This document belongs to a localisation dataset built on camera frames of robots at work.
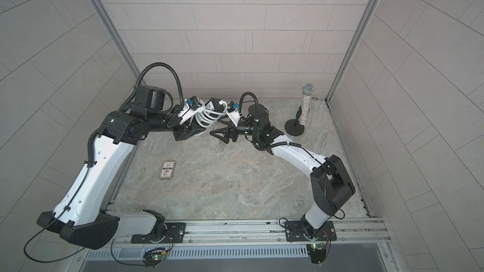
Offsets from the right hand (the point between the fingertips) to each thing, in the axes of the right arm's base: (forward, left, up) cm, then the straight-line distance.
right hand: (217, 127), depth 72 cm
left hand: (-2, +3, +8) cm, 9 cm away
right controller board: (-39, -34, -28) cm, 59 cm away
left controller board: (-37, +24, -24) cm, 50 cm away
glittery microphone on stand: (+16, -38, -25) cm, 48 cm away
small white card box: (-5, +27, -24) cm, 36 cm away
